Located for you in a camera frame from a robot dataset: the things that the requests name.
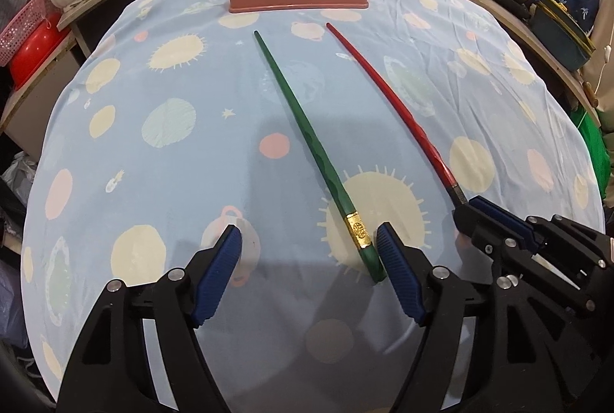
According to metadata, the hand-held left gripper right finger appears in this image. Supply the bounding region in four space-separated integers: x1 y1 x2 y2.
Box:
375 224 596 413

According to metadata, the red chopstick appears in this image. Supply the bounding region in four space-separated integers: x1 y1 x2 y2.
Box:
325 22 470 207

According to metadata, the green bag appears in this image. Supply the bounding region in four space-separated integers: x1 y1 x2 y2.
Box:
573 106 614 198

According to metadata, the grey plastic bag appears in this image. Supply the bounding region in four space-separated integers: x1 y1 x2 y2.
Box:
0 151 39 222

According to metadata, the beige cabinet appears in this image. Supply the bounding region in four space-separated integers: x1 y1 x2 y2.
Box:
0 30 92 131

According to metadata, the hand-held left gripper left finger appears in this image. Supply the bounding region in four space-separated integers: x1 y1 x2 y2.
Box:
56 225 243 413

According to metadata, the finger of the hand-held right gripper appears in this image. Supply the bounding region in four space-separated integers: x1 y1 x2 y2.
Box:
470 197 614 260
453 207 614 313

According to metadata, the beige curtain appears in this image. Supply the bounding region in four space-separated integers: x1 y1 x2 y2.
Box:
592 0 614 131

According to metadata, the pink plastic basket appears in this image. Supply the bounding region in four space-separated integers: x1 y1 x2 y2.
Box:
0 0 56 64

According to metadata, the red plastic basin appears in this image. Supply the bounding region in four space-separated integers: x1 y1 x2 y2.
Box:
8 13 70 85

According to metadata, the green lunch box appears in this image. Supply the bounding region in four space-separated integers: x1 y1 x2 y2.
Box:
530 0 596 71

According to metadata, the green chopstick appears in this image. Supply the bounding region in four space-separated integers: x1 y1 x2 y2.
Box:
253 28 388 285

